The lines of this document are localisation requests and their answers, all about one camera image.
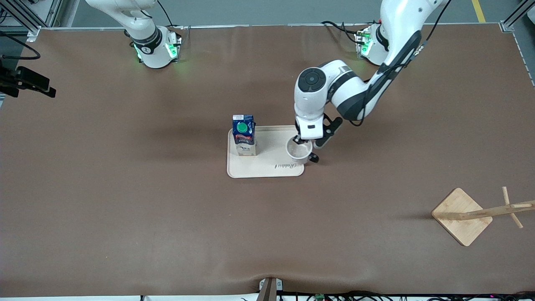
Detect aluminium frame struts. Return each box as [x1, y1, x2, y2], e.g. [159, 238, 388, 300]
[499, 0, 535, 33]
[0, 0, 64, 40]

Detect blue milk carton green cap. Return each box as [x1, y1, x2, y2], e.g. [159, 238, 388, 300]
[232, 114, 257, 156]

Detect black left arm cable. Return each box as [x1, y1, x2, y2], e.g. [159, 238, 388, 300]
[349, 0, 453, 127]

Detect black left base cables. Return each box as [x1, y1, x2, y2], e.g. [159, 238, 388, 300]
[321, 20, 361, 46]

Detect black right base cable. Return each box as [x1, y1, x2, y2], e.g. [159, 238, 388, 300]
[157, 0, 184, 30]

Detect white smiley face cup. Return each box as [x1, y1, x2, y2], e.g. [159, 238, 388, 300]
[285, 137, 320, 164]

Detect cream plastic tray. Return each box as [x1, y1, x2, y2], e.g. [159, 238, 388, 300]
[227, 125, 305, 179]

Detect wooden cup rack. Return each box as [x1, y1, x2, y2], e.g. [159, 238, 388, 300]
[431, 186, 535, 247]

